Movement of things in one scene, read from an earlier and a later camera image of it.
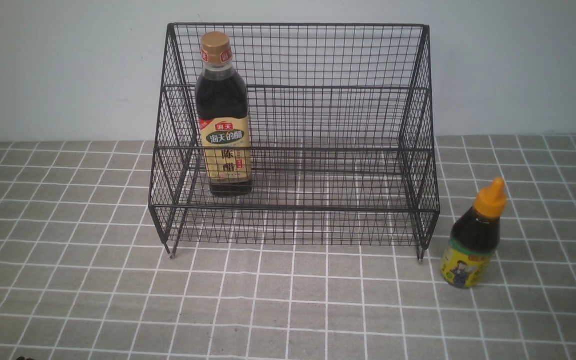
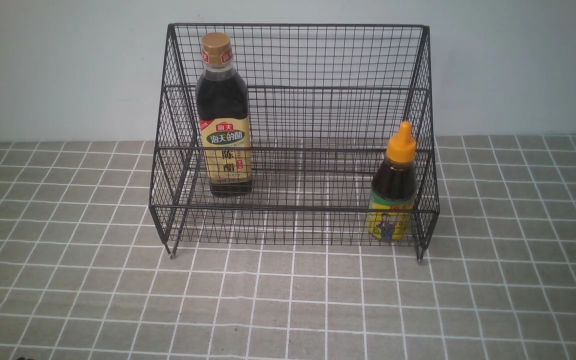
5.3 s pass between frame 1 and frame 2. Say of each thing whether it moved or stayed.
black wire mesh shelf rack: stayed
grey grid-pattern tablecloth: stayed
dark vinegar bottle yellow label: stayed
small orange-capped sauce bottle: moved
